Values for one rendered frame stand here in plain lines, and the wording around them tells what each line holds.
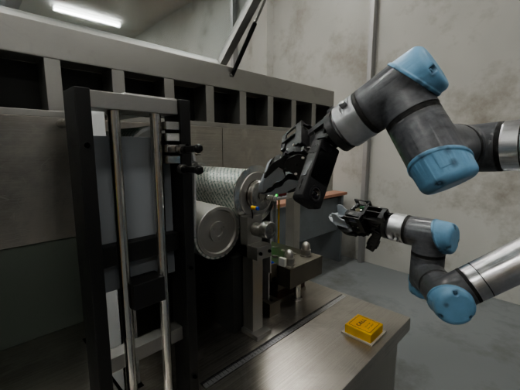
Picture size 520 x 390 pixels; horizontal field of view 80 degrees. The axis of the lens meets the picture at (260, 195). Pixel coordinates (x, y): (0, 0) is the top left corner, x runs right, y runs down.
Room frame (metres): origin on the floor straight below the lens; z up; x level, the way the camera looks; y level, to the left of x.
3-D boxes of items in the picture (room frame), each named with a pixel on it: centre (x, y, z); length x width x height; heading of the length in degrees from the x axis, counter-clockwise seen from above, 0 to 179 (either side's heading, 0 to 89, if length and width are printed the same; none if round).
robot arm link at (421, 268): (0.71, -0.41, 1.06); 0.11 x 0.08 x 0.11; 168
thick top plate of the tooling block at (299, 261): (1.02, 0.00, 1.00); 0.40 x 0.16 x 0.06; 45
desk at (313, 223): (3.36, -0.20, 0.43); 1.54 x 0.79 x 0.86; 134
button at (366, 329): (0.73, -0.27, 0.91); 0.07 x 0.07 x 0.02; 45
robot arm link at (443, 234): (0.73, -0.42, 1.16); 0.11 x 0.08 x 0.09; 39
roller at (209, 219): (0.78, 0.18, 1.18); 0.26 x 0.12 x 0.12; 45
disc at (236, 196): (0.78, 0.01, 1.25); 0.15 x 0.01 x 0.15; 135
